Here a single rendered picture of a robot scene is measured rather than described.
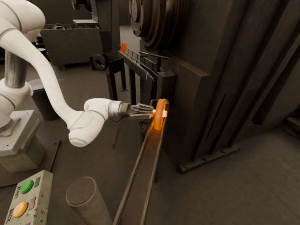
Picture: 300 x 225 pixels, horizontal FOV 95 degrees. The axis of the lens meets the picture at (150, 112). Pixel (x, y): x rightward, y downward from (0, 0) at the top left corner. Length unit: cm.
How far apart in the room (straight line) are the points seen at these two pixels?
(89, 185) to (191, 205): 79
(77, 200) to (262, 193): 132
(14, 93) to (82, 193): 87
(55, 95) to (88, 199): 45
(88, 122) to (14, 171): 106
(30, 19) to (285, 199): 199
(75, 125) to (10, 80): 68
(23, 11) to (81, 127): 59
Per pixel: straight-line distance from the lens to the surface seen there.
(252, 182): 155
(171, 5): 87
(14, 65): 116
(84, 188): 72
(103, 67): 151
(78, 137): 66
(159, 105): 64
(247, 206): 142
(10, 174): 167
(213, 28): 79
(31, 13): 99
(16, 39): 84
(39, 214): 65
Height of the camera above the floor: 114
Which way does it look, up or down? 38 degrees down
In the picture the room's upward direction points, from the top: 2 degrees clockwise
